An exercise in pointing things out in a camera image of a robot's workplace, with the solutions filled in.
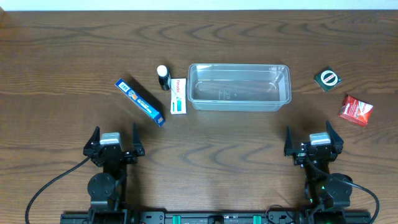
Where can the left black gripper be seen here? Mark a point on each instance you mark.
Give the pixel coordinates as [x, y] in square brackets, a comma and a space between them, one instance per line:
[112, 154]

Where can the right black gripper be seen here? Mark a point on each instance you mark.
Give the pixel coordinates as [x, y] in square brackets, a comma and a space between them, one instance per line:
[315, 154]

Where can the red small box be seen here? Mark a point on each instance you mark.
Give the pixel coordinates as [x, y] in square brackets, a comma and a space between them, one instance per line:
[355, 111]

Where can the blue cooling patch box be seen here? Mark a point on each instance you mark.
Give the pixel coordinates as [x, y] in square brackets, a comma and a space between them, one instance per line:
[141, 103]

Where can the black bottle white cap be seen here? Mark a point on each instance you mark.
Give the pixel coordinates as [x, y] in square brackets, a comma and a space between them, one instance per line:
[164, 77]

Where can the white Panadol box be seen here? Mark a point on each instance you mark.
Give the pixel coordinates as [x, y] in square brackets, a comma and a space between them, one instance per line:
[178, 96]

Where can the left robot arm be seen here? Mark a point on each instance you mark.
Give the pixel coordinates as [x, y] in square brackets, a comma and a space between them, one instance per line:
[107, 189]

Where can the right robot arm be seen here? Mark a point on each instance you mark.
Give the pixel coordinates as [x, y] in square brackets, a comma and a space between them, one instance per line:
[328, 193]

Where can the clear plastic container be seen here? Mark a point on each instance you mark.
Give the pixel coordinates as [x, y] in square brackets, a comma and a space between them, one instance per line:
[238, 87]

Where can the green Zam-Buk box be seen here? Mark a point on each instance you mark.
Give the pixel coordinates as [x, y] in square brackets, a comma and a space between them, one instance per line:
[327, 79]

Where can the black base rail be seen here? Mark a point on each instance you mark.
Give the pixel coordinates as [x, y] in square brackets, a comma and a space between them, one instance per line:
[159, 217]

